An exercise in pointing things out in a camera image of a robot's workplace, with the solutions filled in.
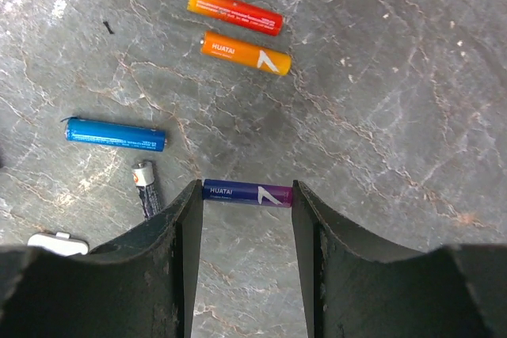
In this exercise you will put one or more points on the black battery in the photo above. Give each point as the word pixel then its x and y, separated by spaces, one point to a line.
pixel 144 179

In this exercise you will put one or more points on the purple blue battery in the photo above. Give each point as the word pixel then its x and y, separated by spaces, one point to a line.
pixel 247 193

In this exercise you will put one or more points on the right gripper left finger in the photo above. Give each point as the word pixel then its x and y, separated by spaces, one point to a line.
pixel 140 284

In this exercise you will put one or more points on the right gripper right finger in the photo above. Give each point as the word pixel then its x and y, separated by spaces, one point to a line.
pixel 355 283

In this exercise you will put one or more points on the white battery cover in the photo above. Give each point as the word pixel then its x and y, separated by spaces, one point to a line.
pixel 59 243

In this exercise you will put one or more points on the red orange battery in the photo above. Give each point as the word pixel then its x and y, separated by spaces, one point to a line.
pixel 239 13

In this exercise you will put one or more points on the dark blue battery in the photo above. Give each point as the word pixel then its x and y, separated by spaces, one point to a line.
pixel 114 134

